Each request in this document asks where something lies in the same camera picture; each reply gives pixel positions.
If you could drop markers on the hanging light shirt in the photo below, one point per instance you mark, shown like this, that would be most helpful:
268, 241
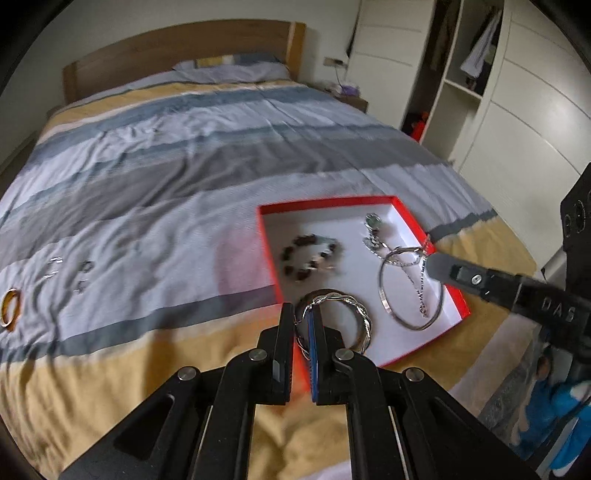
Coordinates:
480, 50

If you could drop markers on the white wardrobe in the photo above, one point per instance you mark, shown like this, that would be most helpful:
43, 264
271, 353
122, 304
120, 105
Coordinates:
383, 69

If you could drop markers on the red shallow box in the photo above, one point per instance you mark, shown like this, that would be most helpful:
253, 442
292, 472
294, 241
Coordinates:
323, 221

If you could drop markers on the wooden headboard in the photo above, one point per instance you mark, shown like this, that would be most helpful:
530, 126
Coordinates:
184, 46

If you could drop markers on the thin silver bangle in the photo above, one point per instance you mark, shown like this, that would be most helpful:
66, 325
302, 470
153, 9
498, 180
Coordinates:
383, 295

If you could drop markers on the striped pillow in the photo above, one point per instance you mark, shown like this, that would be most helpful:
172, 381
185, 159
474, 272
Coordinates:
231, 71

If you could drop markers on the wooden nightstand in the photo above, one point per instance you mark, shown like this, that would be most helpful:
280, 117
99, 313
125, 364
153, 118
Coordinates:
358, 104

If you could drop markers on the red bag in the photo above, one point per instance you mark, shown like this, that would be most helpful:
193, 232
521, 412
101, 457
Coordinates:
418, 129

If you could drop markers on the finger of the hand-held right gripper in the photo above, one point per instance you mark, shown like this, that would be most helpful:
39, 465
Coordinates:
443, 267

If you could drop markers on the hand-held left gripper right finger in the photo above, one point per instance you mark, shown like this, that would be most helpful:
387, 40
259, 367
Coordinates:
315, 360

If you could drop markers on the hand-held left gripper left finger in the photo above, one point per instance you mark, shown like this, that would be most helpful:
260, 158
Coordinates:
279, 350

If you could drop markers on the blue and white cloth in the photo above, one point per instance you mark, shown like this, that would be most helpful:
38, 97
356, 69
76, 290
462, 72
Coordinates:
568, 415

